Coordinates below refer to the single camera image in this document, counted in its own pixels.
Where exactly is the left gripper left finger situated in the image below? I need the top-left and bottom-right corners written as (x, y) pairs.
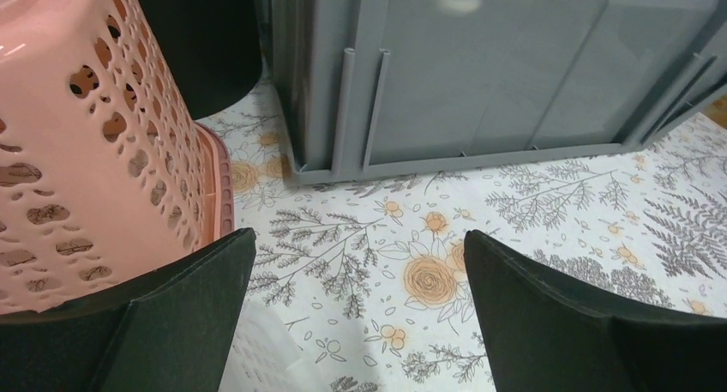
top-left (1, 228), bottom-right (255, 391)

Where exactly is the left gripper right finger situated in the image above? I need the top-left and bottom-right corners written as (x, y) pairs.
top-left (464, 230), bottom-right (726, 391)

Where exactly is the pink perforated plastic basket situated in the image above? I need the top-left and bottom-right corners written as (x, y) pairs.
top-left (1, 0), bottom-right (234, 315)

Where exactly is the large black cylindrical container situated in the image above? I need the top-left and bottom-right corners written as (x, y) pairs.
top-left (138, 0), bottom-right (262, 120)

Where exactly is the grey plastic storage bin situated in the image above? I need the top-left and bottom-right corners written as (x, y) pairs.
top-left (261, 0), bottom-right (726, 184)

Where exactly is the white perforated plastic basket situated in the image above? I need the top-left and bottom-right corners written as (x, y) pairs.
top-left (219, 300), bottom-right (328, 392)

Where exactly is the floral patterned table mat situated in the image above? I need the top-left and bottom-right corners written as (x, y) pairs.
top-left (205, 80), bottom-right (726, 391)

